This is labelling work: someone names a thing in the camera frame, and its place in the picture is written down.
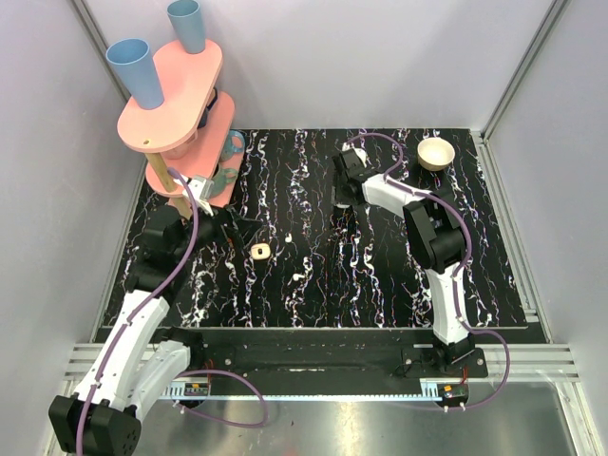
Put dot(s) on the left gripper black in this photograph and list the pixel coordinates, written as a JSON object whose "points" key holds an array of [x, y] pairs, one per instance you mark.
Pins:
{"points": [[228, 227]]}

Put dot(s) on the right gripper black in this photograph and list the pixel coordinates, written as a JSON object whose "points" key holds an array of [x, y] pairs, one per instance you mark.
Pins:
{"points": [[338, 196]]}

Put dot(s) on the beige earbud charging case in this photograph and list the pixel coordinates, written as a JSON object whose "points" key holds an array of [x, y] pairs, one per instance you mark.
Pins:
{"points": [[260, 251]]}

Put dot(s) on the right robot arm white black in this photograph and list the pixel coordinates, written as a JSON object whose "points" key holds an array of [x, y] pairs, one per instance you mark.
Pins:
{"points": [[437, 240]]}

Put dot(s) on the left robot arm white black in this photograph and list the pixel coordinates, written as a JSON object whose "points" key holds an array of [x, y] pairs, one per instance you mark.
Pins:
{"points": [[105, 413]]}

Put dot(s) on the teal mug on shelf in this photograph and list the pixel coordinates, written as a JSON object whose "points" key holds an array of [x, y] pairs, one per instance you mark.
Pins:
{"points": [[221, 179]]}

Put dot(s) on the black marbled table mat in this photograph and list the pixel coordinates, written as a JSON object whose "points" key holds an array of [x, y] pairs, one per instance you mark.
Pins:
{"points": [[356, 262]]}

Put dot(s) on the blue mug on shelf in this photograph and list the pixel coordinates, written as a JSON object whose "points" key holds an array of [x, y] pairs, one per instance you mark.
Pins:
{"points": [[233, 145]]}

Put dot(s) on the beige wooden bowl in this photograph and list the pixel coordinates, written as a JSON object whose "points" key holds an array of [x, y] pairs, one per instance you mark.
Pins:
{"points": [[435, 154]]}

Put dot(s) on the pink three tier shelf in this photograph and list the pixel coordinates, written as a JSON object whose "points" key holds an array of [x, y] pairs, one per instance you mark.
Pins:
{"points": [[188, 131]]}

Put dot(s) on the blue cup front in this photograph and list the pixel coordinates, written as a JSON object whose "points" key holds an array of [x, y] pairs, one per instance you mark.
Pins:
{"points": [[132, 61]]}

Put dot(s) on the blue cup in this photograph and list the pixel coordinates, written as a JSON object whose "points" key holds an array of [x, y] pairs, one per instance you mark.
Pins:
{"points": [[132, 61], [187, 22]]}

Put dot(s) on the blue cup rear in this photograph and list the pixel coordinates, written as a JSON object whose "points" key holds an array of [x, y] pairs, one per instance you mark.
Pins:
{"points": [[187, 22]]}

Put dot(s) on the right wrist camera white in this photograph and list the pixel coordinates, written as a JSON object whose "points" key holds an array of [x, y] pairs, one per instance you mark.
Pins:
{"points": [[362, 155]]}

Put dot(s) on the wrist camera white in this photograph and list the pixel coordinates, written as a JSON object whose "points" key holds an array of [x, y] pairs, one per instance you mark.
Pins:
{"points": [[201, 188], [362, 155]]}

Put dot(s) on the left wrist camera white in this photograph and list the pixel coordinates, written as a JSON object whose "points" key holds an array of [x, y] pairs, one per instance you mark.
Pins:
{"points": [[201, 188]]}

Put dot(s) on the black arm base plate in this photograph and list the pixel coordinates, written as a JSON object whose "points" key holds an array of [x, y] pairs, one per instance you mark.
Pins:
{"points": [[334, 362]]}

